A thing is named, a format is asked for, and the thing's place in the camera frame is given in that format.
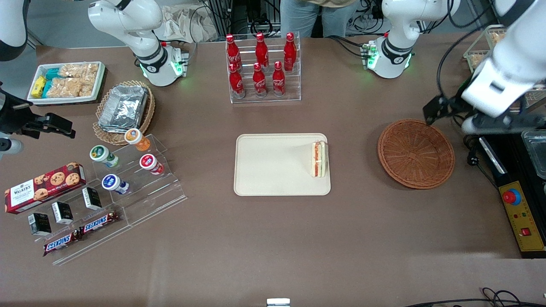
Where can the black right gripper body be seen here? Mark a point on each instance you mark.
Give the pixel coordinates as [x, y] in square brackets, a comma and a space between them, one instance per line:
[9, 114]

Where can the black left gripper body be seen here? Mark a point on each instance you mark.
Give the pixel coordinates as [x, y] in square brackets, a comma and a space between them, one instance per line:
[453, 105]

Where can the triangular white bread sandwich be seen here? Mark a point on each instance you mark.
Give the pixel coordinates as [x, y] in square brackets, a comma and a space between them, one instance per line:
[318, 160]

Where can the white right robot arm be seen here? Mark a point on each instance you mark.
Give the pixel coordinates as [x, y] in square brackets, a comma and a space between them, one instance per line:
[128, 21]

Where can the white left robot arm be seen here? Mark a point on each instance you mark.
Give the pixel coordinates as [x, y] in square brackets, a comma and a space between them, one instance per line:
[401, 25]

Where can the brown wicker basket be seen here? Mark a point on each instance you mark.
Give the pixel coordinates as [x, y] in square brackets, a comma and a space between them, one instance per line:
[416, 153]

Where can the white rectangular snack tray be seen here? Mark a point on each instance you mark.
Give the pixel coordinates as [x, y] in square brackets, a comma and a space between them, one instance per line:
[100, 81]

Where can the light wicker basket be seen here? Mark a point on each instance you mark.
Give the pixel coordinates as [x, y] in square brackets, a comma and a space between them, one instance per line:
[149, 115]

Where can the cream plastic tray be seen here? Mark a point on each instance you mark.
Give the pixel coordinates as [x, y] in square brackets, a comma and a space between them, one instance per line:
[273, 166]

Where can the teal snack packet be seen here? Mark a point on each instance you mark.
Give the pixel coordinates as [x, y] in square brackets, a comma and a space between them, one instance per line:
[46, 88]
[53, 73]

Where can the clear bag of rice crackers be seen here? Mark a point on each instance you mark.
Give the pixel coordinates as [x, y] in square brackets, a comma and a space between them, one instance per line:
[79, 70]
[68, 87]

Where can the yellow snack packet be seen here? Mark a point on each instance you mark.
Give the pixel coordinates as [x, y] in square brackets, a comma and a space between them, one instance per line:
[38, 86]

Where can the clear bag of fried snacks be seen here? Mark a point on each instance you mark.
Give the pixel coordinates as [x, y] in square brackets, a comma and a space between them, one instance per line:
[477, 62]
[497, 38]

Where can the green lid yogurt cup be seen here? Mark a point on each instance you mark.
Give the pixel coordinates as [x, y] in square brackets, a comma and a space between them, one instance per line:
[102, 154]

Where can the red Walkers cookie box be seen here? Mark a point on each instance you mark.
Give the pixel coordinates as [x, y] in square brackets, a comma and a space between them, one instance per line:
[42, 187]

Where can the stack of foil containers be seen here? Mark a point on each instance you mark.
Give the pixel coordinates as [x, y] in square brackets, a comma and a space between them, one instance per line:
[123, 108]

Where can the small black box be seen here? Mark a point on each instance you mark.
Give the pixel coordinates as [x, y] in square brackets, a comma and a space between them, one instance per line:
[91, 198]
[39, 224]
[62, 213]

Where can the blue lid yogurt cup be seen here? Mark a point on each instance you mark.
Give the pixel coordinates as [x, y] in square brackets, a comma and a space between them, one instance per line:
[113, 183]

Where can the orange lid yogurt cup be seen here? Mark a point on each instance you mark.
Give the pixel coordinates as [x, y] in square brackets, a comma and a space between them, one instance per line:
[135, 138]

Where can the black appliance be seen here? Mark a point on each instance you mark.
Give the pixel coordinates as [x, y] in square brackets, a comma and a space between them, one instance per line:
[516, 170]

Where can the steel pan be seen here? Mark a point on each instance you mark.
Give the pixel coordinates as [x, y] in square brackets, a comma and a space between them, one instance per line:
[535, 155]

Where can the red lid yogurt cup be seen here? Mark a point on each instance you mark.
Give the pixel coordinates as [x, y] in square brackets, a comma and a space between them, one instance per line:
[149, 163]

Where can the Snickers chocolate bar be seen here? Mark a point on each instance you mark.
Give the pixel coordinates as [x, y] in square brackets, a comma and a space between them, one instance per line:
[62, 243]
[99, 223]

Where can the clear acrylic stepped stand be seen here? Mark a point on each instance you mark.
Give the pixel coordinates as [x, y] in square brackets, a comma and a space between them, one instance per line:
[98, 243]
[162, 192]

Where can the yellow control panel box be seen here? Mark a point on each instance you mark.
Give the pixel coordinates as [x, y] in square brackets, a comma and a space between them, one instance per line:
[522, 217]

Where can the clear acrylic bottle rack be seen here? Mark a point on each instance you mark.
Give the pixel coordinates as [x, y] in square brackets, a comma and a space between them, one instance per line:
[294, 87]

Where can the person in jeans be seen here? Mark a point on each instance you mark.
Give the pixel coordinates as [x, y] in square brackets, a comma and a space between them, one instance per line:
[318, 17]

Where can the red cola bottle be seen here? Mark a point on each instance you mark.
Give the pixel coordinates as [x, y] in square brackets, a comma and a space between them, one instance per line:
[236, 83]
[278, 81]
[259, 83]
[261, 49]
[290, 51]
[232, 51]

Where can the crumpled beige bag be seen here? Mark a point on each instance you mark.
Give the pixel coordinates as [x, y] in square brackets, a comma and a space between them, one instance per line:
[183, 23]

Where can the small white metal object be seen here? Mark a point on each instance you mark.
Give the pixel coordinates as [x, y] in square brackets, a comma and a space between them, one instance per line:
[278, 302]

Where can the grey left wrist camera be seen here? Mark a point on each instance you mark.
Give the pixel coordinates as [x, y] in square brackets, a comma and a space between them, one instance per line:
[469, 125]

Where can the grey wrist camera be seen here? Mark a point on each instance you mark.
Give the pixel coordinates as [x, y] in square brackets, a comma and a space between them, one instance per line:
[12, 147]
[469, 125]

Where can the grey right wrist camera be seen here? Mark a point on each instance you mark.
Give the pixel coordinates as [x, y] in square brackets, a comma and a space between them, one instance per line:
[12, 147]

